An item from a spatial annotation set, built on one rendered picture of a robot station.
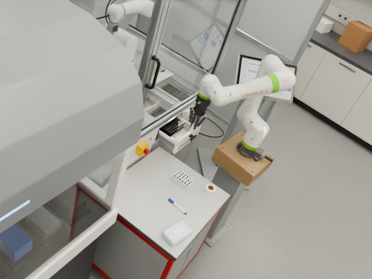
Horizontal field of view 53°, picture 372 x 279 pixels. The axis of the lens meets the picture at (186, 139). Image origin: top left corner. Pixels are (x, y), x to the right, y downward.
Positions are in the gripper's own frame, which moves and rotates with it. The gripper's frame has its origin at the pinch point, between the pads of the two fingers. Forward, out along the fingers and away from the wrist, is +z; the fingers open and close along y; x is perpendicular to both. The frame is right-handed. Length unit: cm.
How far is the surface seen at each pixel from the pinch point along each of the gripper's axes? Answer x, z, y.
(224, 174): 18.6, 33.6, 28.4
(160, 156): -15.0, 23.1, -8.3
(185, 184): -25.5, 19.4, 18.0
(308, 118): 283, 100, 43
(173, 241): -65, 18, 37
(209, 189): -14.2, 21.9, 30.5
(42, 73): -114, -75, -9
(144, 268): -68, 51, 29
